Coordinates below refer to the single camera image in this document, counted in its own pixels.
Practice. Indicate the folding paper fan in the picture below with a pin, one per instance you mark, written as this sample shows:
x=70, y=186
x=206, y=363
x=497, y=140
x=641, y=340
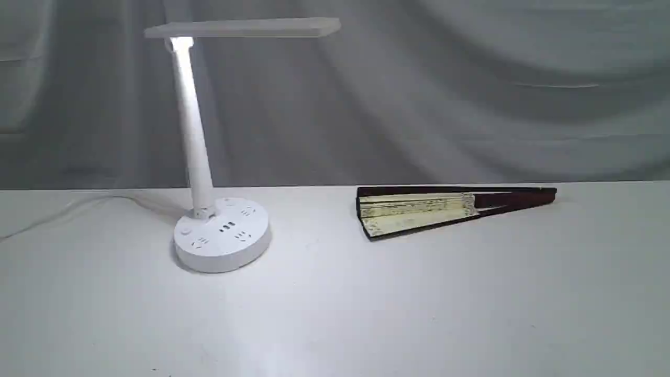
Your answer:
x=390, y=211

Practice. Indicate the white desk lamp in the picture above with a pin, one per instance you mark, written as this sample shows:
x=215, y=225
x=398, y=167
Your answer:
x=220, y=235

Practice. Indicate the grey backdrop cloth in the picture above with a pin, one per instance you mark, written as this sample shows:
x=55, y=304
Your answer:
x=406, y=92

